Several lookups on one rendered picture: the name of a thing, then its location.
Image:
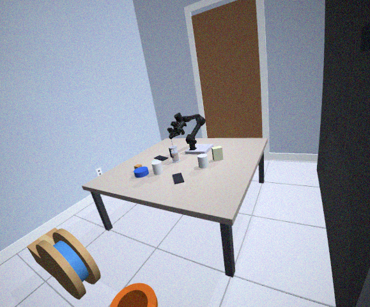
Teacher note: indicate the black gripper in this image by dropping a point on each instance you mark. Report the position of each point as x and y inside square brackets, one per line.
[176, 131]

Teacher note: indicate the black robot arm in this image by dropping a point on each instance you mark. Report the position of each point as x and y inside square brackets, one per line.
[190, 139]

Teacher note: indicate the blue short cylinder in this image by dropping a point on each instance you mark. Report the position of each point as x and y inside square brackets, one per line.
[141, 172]

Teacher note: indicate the white cylinder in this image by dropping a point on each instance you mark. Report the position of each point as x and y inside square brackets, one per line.
[157, 167]
[203, 160]

